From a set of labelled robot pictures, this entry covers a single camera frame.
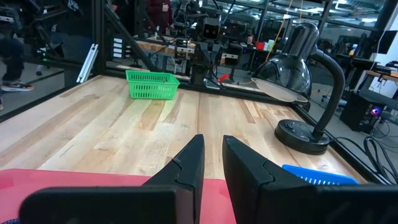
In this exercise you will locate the wooden desk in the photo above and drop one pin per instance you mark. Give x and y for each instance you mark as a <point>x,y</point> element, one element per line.
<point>382,75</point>

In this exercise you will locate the blue plastic basket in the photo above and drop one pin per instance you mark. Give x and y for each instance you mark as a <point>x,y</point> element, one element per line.
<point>326,178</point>

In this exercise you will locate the black monitor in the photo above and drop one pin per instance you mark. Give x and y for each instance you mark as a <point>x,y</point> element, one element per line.
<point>387,42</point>

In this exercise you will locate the black computer tower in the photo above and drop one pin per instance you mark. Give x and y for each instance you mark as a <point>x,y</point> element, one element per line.
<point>354,112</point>

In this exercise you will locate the red plastic bin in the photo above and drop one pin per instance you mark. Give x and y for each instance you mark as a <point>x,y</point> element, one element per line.
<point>77,179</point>

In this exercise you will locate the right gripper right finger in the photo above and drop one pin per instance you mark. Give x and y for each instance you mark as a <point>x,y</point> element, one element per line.
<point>255,186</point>

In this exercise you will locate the black gooseneck desk lamp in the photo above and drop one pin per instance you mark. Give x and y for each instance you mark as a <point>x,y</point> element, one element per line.
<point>292,71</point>

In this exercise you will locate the wooden workbench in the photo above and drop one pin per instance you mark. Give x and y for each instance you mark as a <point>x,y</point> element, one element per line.
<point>152,46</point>

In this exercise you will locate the green plastic basket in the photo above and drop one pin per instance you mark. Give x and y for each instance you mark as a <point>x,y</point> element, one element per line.
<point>152,87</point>

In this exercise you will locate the red container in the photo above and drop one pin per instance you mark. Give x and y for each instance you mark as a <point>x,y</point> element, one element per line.
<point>260,46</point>

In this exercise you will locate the person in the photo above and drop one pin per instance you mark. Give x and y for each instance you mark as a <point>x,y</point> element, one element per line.
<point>158,12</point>
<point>12,59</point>

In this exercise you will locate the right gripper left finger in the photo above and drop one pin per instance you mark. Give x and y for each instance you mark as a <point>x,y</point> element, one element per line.
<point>183,180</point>

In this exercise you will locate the silver aluminium extrusion bar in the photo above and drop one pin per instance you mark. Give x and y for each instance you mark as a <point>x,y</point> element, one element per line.
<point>88,62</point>

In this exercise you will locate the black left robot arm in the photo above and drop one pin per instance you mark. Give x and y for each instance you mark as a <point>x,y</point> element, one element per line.
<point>183,18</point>

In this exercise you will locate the green cup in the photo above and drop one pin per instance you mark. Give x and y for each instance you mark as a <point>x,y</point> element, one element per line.
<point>270,45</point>

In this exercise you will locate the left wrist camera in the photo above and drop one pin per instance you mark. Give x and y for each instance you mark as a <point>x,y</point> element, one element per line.
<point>211,29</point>

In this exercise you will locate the black panel white labels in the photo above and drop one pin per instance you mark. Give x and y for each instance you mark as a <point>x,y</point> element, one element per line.
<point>117,46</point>

